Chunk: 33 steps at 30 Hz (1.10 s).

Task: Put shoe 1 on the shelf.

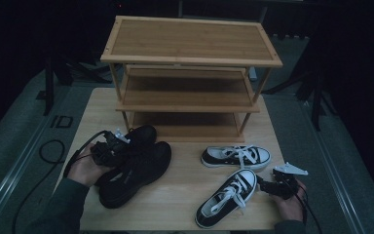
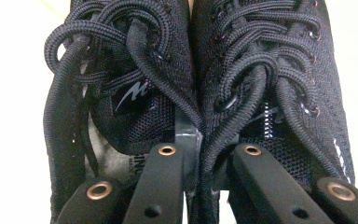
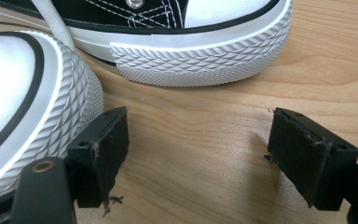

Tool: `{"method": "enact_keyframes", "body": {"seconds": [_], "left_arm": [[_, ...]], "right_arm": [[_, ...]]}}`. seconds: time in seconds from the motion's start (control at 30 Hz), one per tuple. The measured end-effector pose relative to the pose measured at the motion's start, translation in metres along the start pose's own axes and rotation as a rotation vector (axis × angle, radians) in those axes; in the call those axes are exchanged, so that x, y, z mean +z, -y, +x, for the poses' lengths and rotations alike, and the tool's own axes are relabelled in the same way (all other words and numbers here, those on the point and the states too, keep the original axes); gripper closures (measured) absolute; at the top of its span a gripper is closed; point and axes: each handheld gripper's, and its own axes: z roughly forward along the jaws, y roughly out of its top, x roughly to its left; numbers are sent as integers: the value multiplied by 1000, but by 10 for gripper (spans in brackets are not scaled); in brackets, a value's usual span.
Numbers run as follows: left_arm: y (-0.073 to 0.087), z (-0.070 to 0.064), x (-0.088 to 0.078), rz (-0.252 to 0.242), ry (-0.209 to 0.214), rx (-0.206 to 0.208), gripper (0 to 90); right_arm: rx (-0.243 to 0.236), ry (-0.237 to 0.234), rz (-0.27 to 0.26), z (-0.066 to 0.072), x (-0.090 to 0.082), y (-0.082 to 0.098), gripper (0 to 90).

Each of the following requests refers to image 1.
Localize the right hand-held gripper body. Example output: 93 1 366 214
270 161 309 200

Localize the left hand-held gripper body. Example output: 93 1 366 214
91 127 131 169

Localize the black shoe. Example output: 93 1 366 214
93 125 158 188
98 140 172 210

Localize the black and white sneaker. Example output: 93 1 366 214
194 168 258 230
201 144 273 172

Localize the wooden shoe rack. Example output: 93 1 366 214
99 15 283 144

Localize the person's right hand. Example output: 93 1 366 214
273 179 308 223

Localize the person's left hand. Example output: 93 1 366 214
67 150 113 188

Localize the black tripod stand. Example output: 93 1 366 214
53 58 113 85

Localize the black metal stand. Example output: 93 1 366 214
311 72 323 132
35 57 55 117

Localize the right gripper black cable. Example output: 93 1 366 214
295 186 323 234

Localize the black floor cable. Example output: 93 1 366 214
12 139 66 234

